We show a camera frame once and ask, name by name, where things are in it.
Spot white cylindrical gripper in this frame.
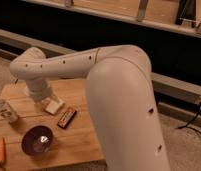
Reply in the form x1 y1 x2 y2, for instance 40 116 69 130
25 79 59 103

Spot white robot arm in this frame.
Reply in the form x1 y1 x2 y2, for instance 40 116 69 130
10 45 171 171

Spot white sponge block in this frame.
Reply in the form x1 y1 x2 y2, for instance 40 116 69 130
42 98 64 115

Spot orange black snack bar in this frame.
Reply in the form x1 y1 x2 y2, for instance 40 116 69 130
57 107 77 129

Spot dark purple bowl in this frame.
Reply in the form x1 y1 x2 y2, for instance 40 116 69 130
21 125 53 156

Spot black cable right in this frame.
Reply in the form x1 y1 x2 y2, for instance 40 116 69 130
176 101 201 144

